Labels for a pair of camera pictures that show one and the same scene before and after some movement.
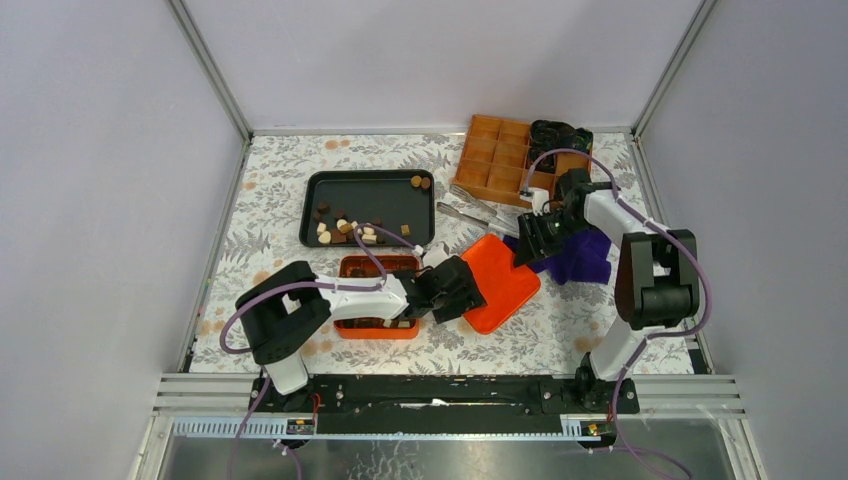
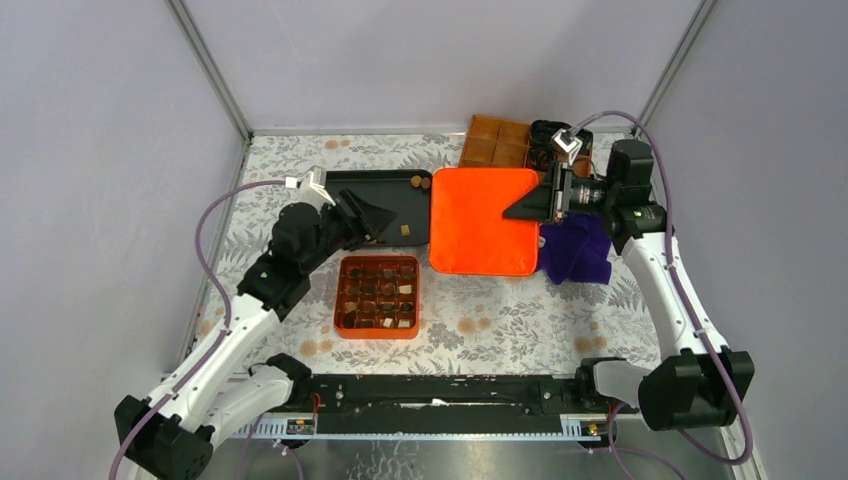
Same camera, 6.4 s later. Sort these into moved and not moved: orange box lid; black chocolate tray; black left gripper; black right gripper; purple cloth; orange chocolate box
Moved: orange box lid; black left gripper; black right gripper
Not moved: purple cloth; black chocolate tray; orange chocolate box
